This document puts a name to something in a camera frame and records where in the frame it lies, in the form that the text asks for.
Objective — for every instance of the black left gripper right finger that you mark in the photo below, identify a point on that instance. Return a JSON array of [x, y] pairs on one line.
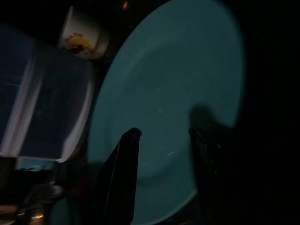
[[206, 187]]

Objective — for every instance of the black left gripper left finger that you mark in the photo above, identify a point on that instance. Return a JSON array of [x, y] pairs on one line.
[[119, 182]]

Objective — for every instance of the teal plate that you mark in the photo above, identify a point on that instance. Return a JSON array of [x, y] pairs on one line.
[[168, 70]]

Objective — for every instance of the clear plastic container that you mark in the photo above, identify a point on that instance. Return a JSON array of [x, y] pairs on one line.
[[47, 93]]

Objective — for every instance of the white printed cup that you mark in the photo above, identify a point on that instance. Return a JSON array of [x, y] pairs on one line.
[[77, 37]]

